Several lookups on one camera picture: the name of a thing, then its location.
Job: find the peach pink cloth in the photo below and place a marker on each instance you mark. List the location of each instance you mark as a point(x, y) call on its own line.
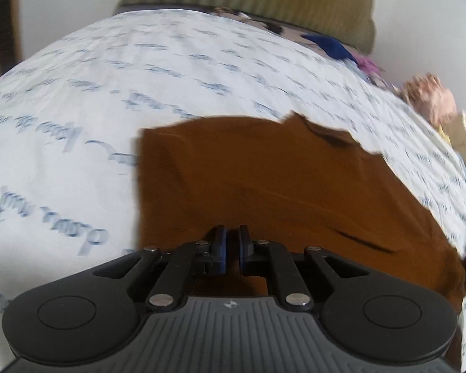
point(433, 97)

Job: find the pink purple cloth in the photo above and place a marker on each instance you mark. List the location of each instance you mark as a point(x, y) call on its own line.
point(367, 64)

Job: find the patterned beige cloth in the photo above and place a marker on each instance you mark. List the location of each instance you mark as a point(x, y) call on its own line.
point(252, 19)

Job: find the brown garment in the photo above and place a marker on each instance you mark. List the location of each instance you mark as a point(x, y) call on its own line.
point(264, 186)

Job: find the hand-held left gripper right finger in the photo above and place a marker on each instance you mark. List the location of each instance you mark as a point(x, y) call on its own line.
point(242, 254)

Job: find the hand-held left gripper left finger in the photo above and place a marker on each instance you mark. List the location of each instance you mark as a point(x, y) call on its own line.
point(219, 254)

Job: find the dark blue cloth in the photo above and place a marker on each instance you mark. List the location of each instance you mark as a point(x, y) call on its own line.
point(332, 46)

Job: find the cream cloth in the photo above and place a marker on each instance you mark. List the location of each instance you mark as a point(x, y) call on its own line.
point(464, 136)

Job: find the white script-print bed sheet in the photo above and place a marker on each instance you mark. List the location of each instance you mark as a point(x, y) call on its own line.
point(85, 97)

